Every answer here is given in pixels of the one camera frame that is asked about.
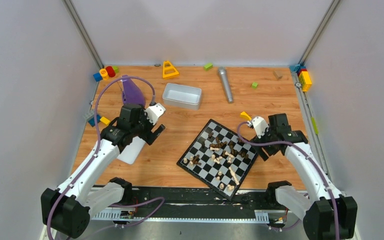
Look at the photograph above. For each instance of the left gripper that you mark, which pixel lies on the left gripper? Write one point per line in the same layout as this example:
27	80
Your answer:
148	131

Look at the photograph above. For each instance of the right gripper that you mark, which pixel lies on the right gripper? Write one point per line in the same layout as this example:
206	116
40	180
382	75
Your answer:
261	153

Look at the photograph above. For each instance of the black white chessboard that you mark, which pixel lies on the black white chessboard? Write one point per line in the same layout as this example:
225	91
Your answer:
219	159

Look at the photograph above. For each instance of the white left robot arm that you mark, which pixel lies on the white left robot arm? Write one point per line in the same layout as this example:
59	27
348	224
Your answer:
69	208

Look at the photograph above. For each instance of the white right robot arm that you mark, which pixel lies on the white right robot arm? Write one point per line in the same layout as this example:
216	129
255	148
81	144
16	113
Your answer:
326	213

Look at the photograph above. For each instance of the white box lid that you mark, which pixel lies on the white box lid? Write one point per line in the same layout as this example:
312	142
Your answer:
131	151

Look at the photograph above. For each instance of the yellow curved block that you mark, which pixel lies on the yellow curved block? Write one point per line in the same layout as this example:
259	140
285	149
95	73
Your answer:
245	116

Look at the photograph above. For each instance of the white rectangular box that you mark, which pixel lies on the white rectangular box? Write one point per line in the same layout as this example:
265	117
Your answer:
182	96

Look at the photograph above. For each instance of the purple metronome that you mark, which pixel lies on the purple metronome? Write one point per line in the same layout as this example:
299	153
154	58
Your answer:
131	93

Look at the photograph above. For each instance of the small yellow block left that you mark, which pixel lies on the small yellow block left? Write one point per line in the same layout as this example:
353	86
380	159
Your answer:
105	121

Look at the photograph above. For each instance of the yellow triangular toy block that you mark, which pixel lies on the yellow triangular toy block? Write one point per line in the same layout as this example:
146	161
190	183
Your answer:
169	70

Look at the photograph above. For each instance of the blue block left edge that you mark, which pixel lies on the blue block left edge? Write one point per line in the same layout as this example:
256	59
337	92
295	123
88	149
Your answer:
91	120

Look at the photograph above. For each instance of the green block in corner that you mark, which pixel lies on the green block in corner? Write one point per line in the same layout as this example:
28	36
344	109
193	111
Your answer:
116	69

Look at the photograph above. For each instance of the red cylinder block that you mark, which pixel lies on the red cylinder block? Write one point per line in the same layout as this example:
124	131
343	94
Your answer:
110	71

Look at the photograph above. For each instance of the brown wooden block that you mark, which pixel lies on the brown wooden block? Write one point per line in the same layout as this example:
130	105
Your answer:
277	74

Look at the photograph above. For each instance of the yellow cylinder block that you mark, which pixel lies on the yellow cylinder block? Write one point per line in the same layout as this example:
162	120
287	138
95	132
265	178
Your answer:
104	74

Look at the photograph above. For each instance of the blue toy block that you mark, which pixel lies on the blue toy block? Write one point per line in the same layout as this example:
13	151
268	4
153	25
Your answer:
97	77

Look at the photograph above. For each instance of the stacked coloured blocks right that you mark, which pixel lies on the stacked coloured blocks right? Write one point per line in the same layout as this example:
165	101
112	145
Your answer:
303	76

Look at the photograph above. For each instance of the silver microphone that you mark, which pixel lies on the silver microphone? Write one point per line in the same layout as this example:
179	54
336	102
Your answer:
222	73

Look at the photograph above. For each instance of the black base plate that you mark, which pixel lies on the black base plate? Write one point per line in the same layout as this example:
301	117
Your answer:
179	203

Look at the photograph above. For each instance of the green block near wall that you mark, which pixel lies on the green block near wall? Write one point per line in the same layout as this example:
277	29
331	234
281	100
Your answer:
208	66

